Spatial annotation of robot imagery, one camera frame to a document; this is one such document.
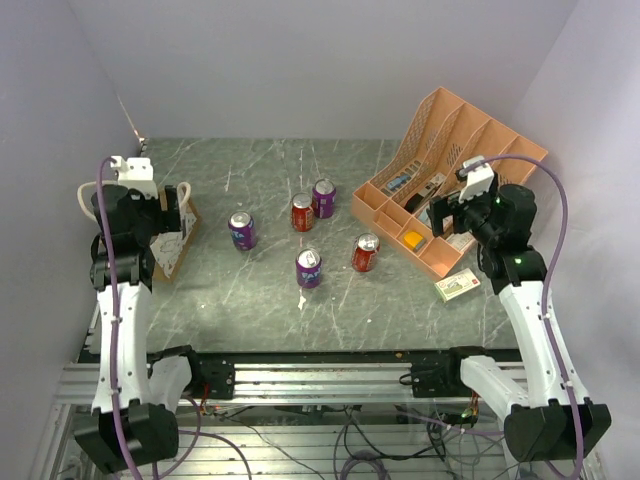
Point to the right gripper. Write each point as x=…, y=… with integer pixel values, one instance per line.
x=443, y=207

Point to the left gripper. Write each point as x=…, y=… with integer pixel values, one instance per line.
x=165, y=220

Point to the purple fanta can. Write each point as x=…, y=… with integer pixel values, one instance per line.
x=308, y=264
x=323, y=198
x=242, y=228

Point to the purple Fanta can front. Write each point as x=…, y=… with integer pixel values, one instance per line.
x=308, y=264

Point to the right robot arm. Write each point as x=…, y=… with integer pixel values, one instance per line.
x=552, y=417

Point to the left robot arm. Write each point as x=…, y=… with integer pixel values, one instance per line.
x=132, y=421

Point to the yellow eraser block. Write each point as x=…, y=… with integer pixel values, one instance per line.
x=414, y=241

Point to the blue toy car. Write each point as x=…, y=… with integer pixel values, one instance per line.
x=397, y=182

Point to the orange plastic desk organizer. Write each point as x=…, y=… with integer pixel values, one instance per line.
x=445, y=132

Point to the green white small box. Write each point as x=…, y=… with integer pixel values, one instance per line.
x=457, y=284

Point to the red cola can right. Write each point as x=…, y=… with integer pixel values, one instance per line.
x=365, y=251

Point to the red cola can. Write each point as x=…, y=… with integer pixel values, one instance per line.
x=302, y=213
x=365, y=251

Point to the purple Fanta can back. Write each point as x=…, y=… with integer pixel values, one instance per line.
x=323, y=198

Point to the red cola can back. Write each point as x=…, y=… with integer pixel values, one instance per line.
x=302, y=213

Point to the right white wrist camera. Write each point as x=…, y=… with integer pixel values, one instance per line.
x=477, y=177

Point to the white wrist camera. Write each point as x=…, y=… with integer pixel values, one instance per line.
x=477, y=177
x=135, y=173

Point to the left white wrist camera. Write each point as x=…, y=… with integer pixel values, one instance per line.
x=135, y=173

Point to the aluminium mounting rail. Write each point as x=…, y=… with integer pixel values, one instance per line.
x=278, y=378

